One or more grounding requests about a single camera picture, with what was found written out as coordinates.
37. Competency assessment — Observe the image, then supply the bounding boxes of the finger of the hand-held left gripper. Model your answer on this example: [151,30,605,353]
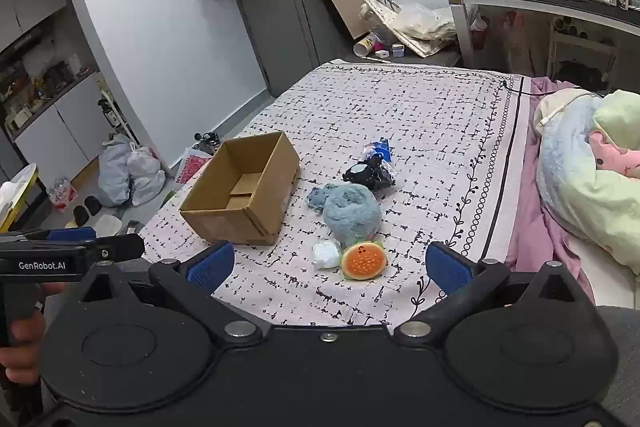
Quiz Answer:
[82,234,146,265]
[0,227,97,253]

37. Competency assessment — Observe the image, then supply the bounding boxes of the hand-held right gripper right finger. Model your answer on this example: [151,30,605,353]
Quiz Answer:
[394,241,581,348]

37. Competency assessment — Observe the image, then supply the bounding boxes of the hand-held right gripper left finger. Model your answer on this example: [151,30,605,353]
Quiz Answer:
[79,241,263,348]

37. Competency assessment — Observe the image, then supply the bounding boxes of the brown cardboard box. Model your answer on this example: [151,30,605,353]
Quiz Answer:
[179,131,301,246]

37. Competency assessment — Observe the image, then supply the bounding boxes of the orange burger squishy toy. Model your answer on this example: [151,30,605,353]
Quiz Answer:
[341,241,388,281]

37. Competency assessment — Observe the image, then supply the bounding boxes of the blue fluffy plush toy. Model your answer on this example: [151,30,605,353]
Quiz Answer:
[322,182,383,249]

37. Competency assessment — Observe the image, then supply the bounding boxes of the white soft ball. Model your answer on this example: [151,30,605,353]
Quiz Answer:
[312,241,344,269]

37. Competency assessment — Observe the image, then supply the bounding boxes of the black plush toy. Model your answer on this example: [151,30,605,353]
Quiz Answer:
[342,161,383,192]

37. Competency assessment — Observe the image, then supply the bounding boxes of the person's left hand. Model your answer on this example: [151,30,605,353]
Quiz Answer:
[0,282,66,385]

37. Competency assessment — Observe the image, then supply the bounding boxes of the black slippers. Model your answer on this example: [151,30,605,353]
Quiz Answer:
[72,196,104,224]

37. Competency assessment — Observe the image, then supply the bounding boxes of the red-and-white snack packet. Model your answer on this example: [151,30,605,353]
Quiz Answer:
[47,179,79,210]

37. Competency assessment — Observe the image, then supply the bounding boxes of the white plastic bags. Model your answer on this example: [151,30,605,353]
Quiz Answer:
[97,134,167,208]

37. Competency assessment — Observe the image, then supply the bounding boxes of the red patterned bag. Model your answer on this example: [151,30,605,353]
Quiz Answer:
[175,147,214,186]

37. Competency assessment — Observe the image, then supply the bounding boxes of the white cabinet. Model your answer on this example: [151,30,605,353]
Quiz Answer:
[0,0,138,208]

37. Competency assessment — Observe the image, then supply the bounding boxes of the pink bed sheet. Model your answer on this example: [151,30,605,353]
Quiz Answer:
[504,77,597,304]

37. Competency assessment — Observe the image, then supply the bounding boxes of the clear bag of black items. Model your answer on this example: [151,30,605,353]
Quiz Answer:
[370,154,397,194]

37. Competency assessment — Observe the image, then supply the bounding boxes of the blue card box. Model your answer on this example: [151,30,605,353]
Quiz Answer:
[362,138,393,165]

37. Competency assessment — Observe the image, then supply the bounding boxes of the black-and-white patterned bedsheet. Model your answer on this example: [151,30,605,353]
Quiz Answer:
[137,59,532,328]

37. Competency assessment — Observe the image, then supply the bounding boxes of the pastel quilt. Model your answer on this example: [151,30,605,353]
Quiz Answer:
[532,88,640,269]

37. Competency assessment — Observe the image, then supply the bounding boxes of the paper cup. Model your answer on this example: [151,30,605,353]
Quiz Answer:
[353,32,383,58]

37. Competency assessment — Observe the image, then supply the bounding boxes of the white tote bag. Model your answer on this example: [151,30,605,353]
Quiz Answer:
[361,0,458,58]

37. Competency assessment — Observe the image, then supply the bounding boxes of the grey door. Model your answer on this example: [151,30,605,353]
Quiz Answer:
[227,0,335,98]

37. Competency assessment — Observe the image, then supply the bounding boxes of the white desk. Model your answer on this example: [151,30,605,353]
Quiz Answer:
[447,0,640,68]

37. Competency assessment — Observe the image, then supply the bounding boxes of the black cable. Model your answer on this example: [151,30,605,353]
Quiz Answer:
[500,77,534,98]

